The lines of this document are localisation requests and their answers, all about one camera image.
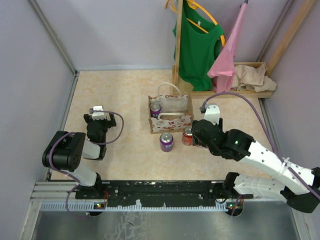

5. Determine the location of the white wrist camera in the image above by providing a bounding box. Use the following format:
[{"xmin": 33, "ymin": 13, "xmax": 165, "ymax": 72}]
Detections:
[
  {"xmin": 200, "ymin": 103, "xmax": 220, "ymax": 125},
  {"xmin": 91, "ymin": 105, "xmax": 107, "ymax": 121}
]

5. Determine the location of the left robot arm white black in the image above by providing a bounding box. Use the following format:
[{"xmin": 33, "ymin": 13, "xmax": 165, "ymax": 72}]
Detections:
[{"xmin": 42, "ymin": 110, "xmax": 117, "ymax": 200}]

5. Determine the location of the patterned canvas tote bag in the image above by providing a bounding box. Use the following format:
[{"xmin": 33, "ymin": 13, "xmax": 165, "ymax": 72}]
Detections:
[{"xmin": 148, "ymin": 82, "xmax": 194, "ymax": 134}]

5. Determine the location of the yellow clothes hanger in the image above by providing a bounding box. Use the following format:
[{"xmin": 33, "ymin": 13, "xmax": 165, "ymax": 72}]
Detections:
[{"xmin": 165, "ymin": 0, "xmax": 226, "ymax": 47}]

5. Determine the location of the white slotted cable duct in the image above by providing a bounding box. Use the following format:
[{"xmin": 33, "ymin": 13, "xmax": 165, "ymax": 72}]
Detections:
[{"xmin": 40, "ymin": 200, "xmax": 240, "ymax": 212}]

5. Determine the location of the beige crumpled cloth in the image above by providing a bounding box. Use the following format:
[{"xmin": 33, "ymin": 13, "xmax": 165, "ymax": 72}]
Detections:
[{"xmin": 232, "ymin": 62, "xmax": 277, "ymax": 92}]

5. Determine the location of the wooden clothes rack frame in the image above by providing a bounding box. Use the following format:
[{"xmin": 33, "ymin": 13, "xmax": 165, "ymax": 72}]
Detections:
[{"xmin": 165, "ymin": 0, "xmax": 274, "ymax": 98}]

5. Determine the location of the purple can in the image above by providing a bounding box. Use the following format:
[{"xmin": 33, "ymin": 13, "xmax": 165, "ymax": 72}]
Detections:
[
  {"xmin": 149, "ymin": 101, "xmax": 162, "ymax": 119},
  {"xmin": 159, "ymin": 132, "xmax": 174, "ymax": 153}
]

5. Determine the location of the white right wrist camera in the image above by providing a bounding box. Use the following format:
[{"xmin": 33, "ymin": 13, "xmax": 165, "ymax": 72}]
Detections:
[{"xmin": 200, "ymin": 103, "xmax": 220, "ymax": 125}]

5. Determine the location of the red soda can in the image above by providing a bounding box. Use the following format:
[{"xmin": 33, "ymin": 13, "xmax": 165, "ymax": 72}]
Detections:
[{"xmin": 181, "ymin": 125, "xmax": 193, "ymax": 146}]

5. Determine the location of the leaning wooden beam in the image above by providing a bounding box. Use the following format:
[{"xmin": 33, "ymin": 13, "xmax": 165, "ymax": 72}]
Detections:
[{"xmin": 259, "ymin": 0, "xmax": 317, "ymax": 76}]

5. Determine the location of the green tank top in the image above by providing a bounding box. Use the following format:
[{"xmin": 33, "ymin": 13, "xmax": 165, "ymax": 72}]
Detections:
[{"xmin": 179, "ymin": 0, "xmax": 224, "ymax": 91}]

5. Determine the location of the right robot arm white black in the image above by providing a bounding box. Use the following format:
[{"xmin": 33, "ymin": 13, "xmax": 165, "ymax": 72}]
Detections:
[{"xmin": 191, "ymin": 119, "xmax": 320, "ymax": 214}]

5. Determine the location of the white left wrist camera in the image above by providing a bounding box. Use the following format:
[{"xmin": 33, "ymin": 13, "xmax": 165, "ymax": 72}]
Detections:
[{"xmin": 91, "ymin": 105, "xmax": 107, "ymax": 121}]

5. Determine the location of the pink shirt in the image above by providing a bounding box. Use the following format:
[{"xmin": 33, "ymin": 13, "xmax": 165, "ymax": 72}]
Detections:
[{"xmin": 207, "ymin": 0, "xmax": 248, "ymax": 94}]

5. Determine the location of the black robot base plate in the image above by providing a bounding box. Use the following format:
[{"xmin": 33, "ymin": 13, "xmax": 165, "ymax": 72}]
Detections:
[{"xmin": 75, "ymin": 180, "xmax": 239, "ymax": 208}]

